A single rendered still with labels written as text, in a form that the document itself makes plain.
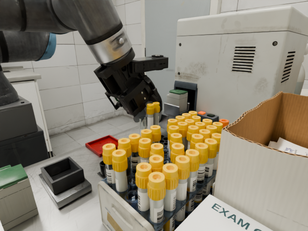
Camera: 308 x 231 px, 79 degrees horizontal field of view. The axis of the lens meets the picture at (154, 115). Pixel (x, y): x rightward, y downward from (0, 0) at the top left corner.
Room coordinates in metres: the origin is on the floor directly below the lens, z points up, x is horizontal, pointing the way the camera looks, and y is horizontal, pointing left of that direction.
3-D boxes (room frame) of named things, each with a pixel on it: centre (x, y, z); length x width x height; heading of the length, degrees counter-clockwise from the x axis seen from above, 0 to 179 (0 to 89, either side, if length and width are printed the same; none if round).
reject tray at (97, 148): (0.40, 0.12, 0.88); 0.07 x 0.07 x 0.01; 45
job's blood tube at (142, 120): (0.32, 0.02, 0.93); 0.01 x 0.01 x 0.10
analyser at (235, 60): (0.58, -0.25, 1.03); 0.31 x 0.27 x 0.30; 135
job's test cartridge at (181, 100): (0.52, -0.07, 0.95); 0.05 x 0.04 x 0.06; 45
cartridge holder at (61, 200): (0.26, 0.15, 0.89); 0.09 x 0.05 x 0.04; 46
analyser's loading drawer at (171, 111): (0.54, -0.08, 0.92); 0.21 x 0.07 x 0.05; 135
